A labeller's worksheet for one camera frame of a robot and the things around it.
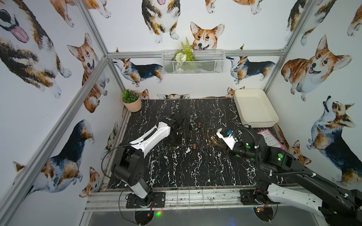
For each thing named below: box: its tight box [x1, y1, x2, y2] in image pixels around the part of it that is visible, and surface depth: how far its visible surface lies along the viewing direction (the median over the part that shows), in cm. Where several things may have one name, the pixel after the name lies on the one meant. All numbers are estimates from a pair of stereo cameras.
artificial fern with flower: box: [174, 36, 195, 73], surface depth 85 cm
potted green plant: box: [121, 89, 142, 113], surface depth 106 cm
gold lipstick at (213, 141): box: [208, 136, 220, 146], surface depth 64 cm
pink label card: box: [256, 129, 286, 151], surface depth 99 cm
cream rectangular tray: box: [234, 88, 280, 129], surface depth 116 cm
